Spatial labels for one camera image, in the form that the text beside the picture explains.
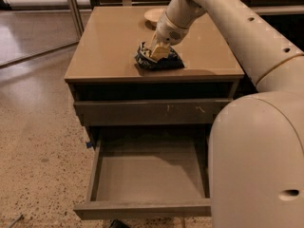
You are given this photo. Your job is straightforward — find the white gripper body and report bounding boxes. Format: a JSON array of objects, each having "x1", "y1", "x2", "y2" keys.
[{"x1": 155, "y1": 11, "x2": 189, "y2": 46}]

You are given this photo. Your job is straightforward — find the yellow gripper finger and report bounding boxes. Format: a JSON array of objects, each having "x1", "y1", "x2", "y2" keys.
[
  {"x1": 149, "y1": 31, "x2": 158, "y2": 51},
  {"x1": 150, "y1": 45, "x2": 170, "y2": 62}
]

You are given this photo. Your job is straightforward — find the blue chip bag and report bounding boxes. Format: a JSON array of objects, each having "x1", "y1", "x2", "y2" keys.
[{"x1": 135, "y1": 42, "x2": 184, "y2": 70}]

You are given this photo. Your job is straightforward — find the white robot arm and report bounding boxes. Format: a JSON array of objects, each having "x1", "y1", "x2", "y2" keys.
[{"x1": 152, "y1": 0, "x2": 304, "y2": 228}]

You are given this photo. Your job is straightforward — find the grey drawer cabinet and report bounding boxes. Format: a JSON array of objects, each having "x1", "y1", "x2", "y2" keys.
[{"x1": 65, "y1": 7, "x2": 244, "y2": 141}]

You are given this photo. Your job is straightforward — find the closed grey top drawer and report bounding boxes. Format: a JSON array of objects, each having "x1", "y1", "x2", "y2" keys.
[{"x1": 74, "y1": 99, "x2": 231, "y2": 126}]

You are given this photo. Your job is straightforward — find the open grey middle drawer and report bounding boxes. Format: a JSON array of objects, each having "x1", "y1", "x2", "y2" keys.
[{"x1": 74, "y1": 127, "x2": 211, "y2": 220}]

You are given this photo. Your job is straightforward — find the white ceramic bowl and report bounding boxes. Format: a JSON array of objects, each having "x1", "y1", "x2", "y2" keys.
[{"x1": 144, "y1": 8, "x2": 165, "y2": 27}]

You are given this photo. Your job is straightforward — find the blue tape piece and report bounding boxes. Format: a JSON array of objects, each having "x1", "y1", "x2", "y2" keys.
[{"x1": 85, "y1": 142, "x2": 93, "y2": 148}]

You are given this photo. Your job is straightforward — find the black object at bottom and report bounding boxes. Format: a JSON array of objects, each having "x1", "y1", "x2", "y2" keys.
[{"x1": 109, "y1": 219, "x2": 130, "y2": 228}]

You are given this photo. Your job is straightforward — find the metal rod on floor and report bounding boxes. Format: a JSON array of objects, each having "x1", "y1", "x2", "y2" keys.
[{"x1": 7, "y1": 214, "x2": 24, "y2": 228}]

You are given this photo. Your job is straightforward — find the metal glass door frame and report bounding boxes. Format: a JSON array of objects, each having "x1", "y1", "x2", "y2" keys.
[{"x1": 0, "y1": 0, "x2": 84, "y2": 68}]

